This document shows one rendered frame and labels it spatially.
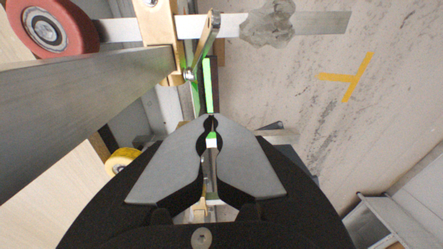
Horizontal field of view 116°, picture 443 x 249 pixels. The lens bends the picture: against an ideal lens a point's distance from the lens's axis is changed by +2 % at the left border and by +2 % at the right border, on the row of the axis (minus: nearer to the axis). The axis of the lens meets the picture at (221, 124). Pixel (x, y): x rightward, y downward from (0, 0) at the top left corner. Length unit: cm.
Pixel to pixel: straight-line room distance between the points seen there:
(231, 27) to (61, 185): 50
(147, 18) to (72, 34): 9
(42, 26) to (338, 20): 39
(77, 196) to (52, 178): 7
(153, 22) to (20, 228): 72
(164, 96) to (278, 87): 94
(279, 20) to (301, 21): 4
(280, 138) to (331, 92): 116
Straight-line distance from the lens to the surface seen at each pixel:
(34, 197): 61
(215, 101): 45
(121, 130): 50
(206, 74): 42
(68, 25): 27
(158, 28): 26
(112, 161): 36
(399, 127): 228
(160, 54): 20
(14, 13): 31
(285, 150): 119
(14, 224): 79
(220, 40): 104
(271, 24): 25
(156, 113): 60
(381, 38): 162
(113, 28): 30
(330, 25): 31
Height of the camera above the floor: 112
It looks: 59 degrees down
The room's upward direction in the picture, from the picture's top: 176 degrees clockwise
